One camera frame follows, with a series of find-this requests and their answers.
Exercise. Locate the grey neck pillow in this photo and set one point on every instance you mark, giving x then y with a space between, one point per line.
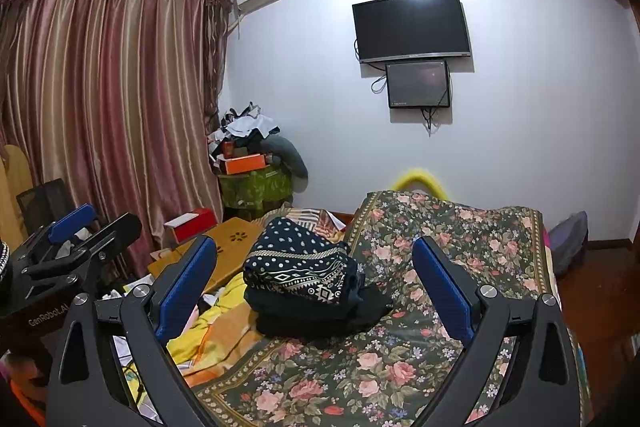
292 157

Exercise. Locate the red and white box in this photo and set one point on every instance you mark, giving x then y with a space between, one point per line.
190 229

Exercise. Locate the black mesh chair back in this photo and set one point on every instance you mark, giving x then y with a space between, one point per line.
42 202

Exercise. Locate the striped pink curtain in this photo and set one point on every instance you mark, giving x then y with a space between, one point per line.
125 107

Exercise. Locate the navy patterned hoodie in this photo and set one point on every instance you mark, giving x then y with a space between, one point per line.
295 257

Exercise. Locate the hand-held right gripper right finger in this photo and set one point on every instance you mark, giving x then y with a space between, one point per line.
440 287

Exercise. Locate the green patterned cloth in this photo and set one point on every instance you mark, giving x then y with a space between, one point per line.
255 189

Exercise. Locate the yellow blanket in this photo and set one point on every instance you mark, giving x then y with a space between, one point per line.
220 327

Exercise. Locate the wooden board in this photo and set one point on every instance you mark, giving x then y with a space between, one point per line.
12 187

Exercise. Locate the orange box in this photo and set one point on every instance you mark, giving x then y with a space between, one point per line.
245 163

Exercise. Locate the wooden lap desk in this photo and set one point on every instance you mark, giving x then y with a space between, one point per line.
235 237

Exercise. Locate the pile of clutter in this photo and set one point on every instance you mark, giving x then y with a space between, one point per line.
242 127

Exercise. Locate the purple bag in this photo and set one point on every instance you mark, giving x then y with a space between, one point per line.
570 242

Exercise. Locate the striped cloth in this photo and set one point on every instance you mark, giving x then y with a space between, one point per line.
305 217

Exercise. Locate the black wall television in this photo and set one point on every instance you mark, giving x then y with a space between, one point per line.
412 27

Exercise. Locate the folded black cloth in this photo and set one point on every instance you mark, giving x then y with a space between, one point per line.
370 307

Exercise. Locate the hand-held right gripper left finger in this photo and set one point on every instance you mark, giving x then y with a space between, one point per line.
185 287

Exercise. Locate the small black monitor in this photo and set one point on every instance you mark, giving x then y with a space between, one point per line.
417 84

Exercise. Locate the floral bedspread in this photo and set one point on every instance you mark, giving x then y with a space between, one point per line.
350 367

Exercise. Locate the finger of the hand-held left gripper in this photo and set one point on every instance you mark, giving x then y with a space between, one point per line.
75 217
115 234

